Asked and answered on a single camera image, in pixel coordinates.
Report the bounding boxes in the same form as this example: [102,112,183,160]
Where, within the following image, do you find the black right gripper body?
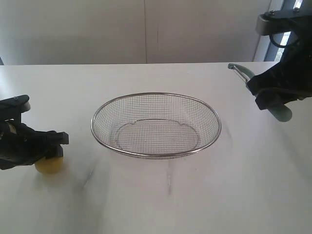
[278,25,312,98]

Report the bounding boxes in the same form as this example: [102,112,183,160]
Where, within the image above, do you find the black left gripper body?
[0,120,37,170]

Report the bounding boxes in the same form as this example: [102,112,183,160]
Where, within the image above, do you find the yellow lemon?
[34,157,63,174]

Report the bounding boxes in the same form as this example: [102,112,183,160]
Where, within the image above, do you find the teal handled peeler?
[228,63,293,122]

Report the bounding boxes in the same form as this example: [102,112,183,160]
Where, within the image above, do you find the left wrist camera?
[0,95,31,122]

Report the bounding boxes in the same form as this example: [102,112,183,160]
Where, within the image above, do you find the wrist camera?
[255,9,312,36]
[0,95,31,122]

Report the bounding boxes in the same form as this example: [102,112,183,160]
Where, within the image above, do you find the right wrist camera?
[255,9,312,36]

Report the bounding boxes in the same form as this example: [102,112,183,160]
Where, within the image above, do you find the oval wire mesh basket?
[91,92,222,159]

